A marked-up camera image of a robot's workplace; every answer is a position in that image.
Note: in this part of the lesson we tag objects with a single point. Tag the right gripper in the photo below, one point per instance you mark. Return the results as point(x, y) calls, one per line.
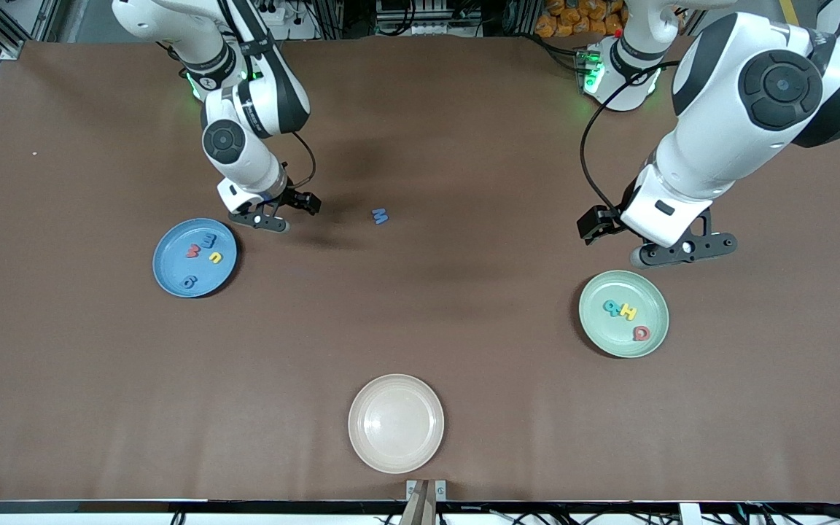
point(296, 198)

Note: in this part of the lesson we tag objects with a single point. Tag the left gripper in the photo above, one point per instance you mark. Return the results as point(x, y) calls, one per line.
point(607, 219)

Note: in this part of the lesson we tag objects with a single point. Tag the large blue foam letter M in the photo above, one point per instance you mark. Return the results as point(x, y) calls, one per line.
point(380, 216)

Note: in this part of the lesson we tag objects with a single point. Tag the teal foam letter R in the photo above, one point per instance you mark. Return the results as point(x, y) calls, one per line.
point(611, 308)

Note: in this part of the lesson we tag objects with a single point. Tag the yellow foam letter H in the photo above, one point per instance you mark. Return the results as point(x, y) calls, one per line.
point(629, 313)

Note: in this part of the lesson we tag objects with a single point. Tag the yellow foam letter u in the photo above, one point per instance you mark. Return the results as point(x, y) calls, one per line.
point(218, 255)

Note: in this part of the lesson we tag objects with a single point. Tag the small blue foam letter m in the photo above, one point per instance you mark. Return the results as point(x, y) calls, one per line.
point(208, 238)

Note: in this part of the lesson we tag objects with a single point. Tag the red foam letter a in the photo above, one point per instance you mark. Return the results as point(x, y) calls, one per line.
point(636, 334)

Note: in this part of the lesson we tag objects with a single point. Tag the red foam letter w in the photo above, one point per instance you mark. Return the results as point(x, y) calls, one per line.
point(192, 252)

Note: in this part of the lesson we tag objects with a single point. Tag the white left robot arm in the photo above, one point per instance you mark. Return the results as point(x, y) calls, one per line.
point(712, 146)

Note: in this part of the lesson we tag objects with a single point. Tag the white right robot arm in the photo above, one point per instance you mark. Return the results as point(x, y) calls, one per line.
point(245, 153)

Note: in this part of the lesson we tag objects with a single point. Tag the green round plate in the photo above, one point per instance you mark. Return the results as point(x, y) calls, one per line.
point(609, 335)

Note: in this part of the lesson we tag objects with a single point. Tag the dark blue foam letter a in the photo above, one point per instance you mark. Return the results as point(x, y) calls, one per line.
point(188, 281)

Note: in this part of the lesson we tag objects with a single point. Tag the blue round plate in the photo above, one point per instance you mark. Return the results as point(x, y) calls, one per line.
point(172, 273)

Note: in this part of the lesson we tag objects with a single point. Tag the orange objects pile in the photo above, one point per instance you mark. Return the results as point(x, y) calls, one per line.
point(566, 22)

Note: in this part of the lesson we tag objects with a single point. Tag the black equipment rack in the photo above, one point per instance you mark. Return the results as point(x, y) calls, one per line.
point(427, 14)

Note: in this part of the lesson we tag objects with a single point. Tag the beige round plate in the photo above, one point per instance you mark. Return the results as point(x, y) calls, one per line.
point(396, 423)

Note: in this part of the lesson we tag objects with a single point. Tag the brown table cover mat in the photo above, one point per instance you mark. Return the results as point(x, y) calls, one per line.
point(99, 401)

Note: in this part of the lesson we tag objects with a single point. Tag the small metal edge bracket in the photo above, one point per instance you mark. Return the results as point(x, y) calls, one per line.
point(440, 490)

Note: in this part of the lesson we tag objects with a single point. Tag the white table edge rail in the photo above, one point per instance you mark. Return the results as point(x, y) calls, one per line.
point(26, 520)

